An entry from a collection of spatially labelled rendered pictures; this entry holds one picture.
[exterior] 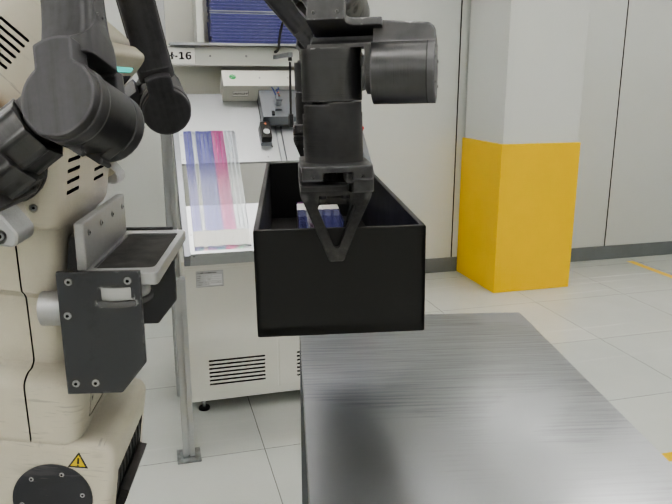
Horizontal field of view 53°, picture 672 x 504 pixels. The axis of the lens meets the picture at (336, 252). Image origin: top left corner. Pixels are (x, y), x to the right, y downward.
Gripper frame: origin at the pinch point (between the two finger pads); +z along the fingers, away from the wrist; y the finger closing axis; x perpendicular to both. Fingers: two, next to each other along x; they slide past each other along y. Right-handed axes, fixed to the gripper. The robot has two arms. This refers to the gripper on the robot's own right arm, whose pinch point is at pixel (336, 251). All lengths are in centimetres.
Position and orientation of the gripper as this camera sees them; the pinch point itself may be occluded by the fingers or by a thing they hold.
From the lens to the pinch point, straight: 68.1
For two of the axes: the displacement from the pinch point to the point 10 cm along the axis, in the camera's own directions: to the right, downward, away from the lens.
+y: -0.8, -2.3, 9.7
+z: 0.2, 9.7, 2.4
